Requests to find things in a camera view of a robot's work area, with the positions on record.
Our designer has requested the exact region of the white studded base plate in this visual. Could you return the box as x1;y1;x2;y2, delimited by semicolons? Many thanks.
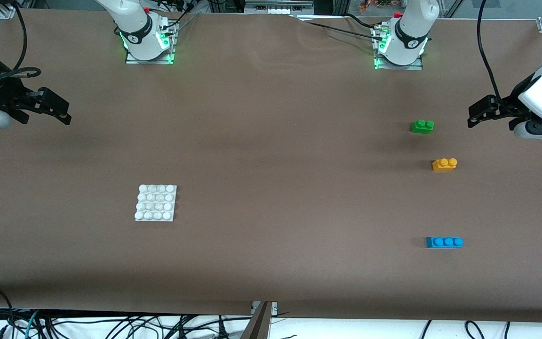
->
134;184;178;222

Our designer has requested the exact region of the green two-stud block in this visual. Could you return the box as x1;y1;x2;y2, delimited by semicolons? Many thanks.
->
411;119;435;135

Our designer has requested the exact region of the blue three-stud block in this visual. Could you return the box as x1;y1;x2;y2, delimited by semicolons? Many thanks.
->
425;236;464;249

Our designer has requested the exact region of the grey power strip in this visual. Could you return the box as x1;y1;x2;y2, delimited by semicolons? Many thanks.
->
244;0;315;16

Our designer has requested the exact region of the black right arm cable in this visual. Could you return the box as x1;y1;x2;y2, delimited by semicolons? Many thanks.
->
0;2;42;100

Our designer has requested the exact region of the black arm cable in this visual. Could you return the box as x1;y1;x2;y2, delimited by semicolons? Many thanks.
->
0;2;42;100
476;0;503;101

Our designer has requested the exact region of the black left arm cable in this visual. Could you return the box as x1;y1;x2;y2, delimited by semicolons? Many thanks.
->
476;0;503;101

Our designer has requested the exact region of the black right base cable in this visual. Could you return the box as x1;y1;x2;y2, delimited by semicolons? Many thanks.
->
151;0;201;37

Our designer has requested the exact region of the black base cable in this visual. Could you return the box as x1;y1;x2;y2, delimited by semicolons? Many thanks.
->
295;13;384;39
151;0;201;37

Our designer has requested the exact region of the black left base cable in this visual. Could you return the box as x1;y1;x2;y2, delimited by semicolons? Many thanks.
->
295;13;384;39

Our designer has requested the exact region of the teal floor cable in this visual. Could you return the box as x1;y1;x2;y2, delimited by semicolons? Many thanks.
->
23;309;42;339

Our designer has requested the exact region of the metal table edge bracket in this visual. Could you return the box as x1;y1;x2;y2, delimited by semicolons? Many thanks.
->
251;301;279;339

